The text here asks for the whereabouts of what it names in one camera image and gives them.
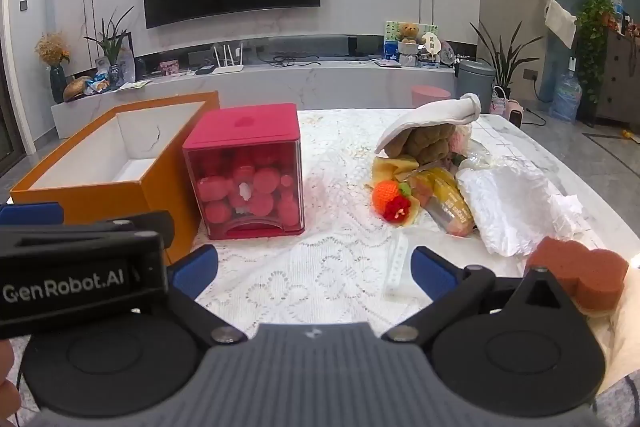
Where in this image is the white round fan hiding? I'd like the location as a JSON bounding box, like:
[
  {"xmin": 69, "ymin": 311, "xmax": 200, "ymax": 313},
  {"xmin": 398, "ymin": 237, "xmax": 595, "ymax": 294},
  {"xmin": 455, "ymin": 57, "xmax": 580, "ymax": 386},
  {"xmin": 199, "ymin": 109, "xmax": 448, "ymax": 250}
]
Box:
[{"xmin": 422, "ymin": 32, "xmax": 444, "ymax": 58}]

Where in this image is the grey trash can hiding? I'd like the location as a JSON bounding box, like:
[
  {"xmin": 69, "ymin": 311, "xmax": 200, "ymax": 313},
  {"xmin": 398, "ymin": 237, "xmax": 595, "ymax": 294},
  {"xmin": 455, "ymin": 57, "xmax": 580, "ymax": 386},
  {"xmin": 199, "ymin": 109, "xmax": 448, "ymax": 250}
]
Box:
[{"xmin": 456, "ymin": 60, "xmax": 496, "ymax": 114}]

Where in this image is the white hanging paper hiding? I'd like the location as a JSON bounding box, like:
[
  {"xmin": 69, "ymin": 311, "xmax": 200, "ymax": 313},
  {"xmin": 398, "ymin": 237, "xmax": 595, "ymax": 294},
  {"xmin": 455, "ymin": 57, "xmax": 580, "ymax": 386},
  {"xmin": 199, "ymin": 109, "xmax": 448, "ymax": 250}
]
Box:
[{"xmin": 544, "ymin": 0, "xmax": 578, "ymax": 50}]

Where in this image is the pink crochet doll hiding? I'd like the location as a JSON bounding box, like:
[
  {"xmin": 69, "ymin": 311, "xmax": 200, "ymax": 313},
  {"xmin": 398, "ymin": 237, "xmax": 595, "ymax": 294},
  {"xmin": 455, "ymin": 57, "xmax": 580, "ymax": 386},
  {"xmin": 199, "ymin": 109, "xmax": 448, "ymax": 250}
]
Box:
[{"xmin": 447, "ymin": 124, "xmax": 477, "ymax": 158}]

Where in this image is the pink woven basket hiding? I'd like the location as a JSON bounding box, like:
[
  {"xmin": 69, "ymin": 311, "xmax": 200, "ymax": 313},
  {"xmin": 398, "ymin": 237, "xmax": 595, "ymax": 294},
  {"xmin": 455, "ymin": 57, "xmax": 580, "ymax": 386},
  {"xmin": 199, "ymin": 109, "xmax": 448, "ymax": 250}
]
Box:
[{"xmin": 490, "ymin": 86, "xmax": 512, "ymax": 116}]

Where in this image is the yellow snack packet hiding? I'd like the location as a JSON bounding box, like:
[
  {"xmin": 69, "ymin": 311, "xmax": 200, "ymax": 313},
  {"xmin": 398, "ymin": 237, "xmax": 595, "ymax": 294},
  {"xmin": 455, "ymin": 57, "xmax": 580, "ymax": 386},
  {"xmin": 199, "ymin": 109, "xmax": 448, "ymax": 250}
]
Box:
[{"xmin": 414, "ymin": 166, "xmax": 477, "ymax": 238}]

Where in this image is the red crochet flower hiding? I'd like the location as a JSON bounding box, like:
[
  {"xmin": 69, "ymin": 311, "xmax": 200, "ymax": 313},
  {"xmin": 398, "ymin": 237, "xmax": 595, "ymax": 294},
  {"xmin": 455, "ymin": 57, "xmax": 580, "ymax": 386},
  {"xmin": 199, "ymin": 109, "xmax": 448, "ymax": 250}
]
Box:
[{"xmin": 382, "ymin": 194, "xmax": 414, "ymax": 224}]

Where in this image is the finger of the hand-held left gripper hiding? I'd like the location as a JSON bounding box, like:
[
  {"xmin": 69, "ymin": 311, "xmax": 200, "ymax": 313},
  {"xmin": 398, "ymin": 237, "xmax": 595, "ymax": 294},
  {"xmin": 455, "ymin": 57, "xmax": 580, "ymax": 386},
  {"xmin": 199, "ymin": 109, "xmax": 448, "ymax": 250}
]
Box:
[
  {"xmin": 0, "ymin": 202, "xmax": 66, "ymax": 229},
  {"xmin": 62, "ymin": 210, "xmax": 176, "ymax": 258}
]

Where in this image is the picture calendar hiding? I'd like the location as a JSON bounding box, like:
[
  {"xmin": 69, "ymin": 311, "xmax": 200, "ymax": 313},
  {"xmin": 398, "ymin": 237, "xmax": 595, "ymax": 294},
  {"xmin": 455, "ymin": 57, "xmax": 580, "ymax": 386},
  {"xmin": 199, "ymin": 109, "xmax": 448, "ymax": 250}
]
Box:
[{"xmin": 384, "ymin": 21, "xmax": 439, "ymax": 60}]

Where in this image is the white router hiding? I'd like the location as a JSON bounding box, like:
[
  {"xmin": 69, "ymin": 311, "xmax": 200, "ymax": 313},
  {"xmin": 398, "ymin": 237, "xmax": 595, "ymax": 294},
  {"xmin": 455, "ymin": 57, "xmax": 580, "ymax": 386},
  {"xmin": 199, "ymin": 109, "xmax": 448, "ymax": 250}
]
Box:
[{"xmin": 212, "ymin": 43, "xmax": 245, "ymax": 74}]

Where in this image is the orange sponge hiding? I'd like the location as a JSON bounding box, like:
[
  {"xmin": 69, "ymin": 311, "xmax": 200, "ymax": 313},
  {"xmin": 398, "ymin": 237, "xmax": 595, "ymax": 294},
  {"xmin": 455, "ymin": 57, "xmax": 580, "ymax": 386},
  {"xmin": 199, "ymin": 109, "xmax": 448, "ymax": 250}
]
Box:
[{"xmin": 526, "ymin": 237, "xmax": 630, "ymax": 319}]

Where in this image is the long-leaf potted plant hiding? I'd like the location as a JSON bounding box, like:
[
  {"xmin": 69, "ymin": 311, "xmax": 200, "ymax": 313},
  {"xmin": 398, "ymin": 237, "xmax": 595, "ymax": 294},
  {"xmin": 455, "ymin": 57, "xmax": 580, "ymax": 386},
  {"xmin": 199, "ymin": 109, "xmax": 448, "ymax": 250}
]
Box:
[{"xmin": 470, "ymin": 21, "xmax": 532, "ymax": 100}]

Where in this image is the white crumpled plastic bag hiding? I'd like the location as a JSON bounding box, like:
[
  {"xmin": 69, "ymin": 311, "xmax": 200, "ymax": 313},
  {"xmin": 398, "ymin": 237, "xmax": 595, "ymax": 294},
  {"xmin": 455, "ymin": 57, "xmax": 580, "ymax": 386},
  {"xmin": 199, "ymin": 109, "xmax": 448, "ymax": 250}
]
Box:
[{"xmin": 456, "ymin": 164, "xmax": 584, "ymax": 258}]

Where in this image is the red transparent plastic box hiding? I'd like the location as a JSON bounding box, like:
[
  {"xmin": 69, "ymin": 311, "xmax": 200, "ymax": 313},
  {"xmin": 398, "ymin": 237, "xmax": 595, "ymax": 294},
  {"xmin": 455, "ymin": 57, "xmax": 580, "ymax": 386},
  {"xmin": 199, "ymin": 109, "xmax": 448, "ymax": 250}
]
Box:
[{"xmin": 182, "ymin": 103, "xmax": 306, "ymax": 241}]

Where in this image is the pink waste bin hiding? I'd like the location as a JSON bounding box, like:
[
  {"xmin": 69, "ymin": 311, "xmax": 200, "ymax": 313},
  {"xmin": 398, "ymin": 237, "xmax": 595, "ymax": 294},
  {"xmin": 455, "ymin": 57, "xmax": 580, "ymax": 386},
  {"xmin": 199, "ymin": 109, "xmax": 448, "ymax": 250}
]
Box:
[{"xmin": 411, "ymin": 85, "xmax": 452, "ymax": 108}]

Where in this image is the orange crochet fruit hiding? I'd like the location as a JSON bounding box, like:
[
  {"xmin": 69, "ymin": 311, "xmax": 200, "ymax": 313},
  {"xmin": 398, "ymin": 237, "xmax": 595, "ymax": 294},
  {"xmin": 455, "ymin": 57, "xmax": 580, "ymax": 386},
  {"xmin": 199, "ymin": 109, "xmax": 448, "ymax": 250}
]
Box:
[{"xmin": 371, "ymin": 180, "xmax": 404, "ymax": 214}]

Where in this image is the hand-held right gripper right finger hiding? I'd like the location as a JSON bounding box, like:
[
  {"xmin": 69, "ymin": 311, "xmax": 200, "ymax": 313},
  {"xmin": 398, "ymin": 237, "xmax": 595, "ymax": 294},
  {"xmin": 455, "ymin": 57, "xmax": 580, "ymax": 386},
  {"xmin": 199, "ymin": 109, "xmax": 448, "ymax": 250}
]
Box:
[{"xmin": 382, "ymin": 246, "xmax": 581, "ymax": 349}]

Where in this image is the slim-leaf potted plant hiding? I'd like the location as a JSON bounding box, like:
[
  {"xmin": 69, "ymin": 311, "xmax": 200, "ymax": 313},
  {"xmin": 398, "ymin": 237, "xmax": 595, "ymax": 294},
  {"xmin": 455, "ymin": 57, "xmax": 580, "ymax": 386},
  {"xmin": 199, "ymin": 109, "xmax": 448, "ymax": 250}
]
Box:
[{"xmin": 82, "ymin": 6, "xmax": 136, "ymax": 84}]

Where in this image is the blue water bottle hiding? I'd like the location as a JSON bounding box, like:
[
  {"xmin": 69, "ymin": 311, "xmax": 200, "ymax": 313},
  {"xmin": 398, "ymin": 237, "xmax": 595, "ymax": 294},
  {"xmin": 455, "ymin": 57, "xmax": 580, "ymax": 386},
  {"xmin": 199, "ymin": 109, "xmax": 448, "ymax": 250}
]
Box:
[{"xmin": 550, "ymin": 59, "xmax": 584, "ymax": 124}]

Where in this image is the white marble television console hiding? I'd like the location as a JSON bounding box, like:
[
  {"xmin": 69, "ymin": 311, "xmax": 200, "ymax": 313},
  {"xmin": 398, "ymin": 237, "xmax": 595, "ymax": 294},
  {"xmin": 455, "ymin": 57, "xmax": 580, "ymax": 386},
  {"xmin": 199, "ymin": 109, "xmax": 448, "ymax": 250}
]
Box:
[{"xmin": 50, "ymin": 57, "xmax": 459, "ymax": 140}]

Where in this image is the person's left hand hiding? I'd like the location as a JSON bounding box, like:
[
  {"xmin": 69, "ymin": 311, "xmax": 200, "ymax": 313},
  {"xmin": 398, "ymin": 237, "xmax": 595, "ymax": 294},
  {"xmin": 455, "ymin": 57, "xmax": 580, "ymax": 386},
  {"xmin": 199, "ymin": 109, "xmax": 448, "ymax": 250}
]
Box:
[{"xmin": 0, "ymin": 341, "xmax": 22, "ymax": 427}]

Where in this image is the vase with yellow flowers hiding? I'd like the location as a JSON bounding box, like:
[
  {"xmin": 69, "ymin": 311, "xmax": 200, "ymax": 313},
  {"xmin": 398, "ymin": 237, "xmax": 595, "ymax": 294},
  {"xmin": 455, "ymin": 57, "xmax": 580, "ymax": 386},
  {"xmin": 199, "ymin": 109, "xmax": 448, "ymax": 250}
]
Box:
[{"xmin": 34, "ymin": 32, "xmax": 72, "ymax": 104}]

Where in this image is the clear plastic strip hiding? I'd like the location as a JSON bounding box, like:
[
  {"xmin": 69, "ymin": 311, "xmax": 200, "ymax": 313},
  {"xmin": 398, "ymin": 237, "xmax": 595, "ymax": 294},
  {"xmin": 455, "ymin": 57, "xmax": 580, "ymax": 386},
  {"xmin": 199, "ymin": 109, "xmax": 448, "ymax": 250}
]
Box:
[{"xmin": 382, "ymin": 234, "xmax": 416, "ymax": 301}]

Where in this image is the pile of red pom-poms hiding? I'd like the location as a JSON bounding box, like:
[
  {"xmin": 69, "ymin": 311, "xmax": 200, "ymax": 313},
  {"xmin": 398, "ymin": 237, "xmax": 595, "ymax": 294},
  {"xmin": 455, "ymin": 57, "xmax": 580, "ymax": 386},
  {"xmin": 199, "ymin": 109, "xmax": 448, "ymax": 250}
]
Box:
[{"xmin": 195, "ymin": 147, "xmax": 301, "ymax": 228}]

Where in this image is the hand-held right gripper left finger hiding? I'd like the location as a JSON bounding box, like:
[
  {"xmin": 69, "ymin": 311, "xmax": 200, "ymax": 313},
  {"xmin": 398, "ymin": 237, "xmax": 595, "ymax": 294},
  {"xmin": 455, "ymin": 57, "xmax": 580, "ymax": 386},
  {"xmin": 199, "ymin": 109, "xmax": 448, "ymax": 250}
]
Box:
[{"xmin": 167, "ymin": 244, "xmax": 249, "ymax": 349}]

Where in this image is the pink space heater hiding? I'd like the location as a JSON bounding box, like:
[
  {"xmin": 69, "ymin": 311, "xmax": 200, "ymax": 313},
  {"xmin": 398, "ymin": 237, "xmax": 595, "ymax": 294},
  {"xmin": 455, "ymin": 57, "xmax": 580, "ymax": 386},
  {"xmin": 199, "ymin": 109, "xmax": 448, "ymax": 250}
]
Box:
[{"xmin": 502, "ymin": 101, "xmax": 525, "ymax": 128}]

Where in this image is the yellow wrapping cloth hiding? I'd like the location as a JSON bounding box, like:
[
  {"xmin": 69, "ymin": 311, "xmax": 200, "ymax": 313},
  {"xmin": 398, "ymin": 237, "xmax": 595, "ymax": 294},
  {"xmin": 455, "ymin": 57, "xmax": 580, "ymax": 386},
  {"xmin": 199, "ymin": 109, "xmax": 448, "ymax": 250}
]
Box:
[{"xmin": 372, "ymin": 155, "xmax": 424, "ymax": 228}]

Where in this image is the orange cardboard box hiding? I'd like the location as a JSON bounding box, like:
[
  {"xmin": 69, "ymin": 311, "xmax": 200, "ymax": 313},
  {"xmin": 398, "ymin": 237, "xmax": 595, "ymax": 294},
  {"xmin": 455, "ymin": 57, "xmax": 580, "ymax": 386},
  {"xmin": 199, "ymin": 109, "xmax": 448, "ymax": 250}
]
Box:
[{"xmin": 10, "ymin": 91, "xmax": 221, "ymax": 266}]

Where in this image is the bushy green potted plant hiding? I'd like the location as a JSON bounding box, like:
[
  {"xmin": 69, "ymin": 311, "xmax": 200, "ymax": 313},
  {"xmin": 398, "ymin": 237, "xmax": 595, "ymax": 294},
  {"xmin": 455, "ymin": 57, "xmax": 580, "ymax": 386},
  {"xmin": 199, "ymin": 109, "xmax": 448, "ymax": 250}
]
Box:
[{"xmin": 575, "ymin": 0, "xmax": 617, "ymax": 106}]

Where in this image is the dark drawer cabinet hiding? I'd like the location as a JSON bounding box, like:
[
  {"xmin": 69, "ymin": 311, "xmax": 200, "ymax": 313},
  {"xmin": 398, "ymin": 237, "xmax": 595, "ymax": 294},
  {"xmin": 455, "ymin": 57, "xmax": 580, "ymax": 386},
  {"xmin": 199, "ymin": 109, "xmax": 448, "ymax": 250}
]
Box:
[{"xmin": 597, "ymin": 27, "xmax": 640, "ymax": 124}]

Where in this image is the brown round bread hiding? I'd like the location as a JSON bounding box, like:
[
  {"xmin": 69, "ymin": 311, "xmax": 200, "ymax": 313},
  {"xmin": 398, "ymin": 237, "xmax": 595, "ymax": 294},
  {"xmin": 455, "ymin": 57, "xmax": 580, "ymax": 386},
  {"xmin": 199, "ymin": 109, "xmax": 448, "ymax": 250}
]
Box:
[{"xmin": 63, "ymin": 77, "xmax": 94, "ymax": 103}]

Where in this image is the white soft cloth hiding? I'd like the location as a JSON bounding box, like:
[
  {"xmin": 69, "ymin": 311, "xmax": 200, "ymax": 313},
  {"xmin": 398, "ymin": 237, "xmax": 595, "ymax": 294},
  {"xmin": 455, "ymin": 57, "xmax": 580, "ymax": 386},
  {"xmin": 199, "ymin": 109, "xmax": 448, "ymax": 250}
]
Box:
[{"xmin": 375, "ymin": 93, "xmax": 482, "ymax": 158}]

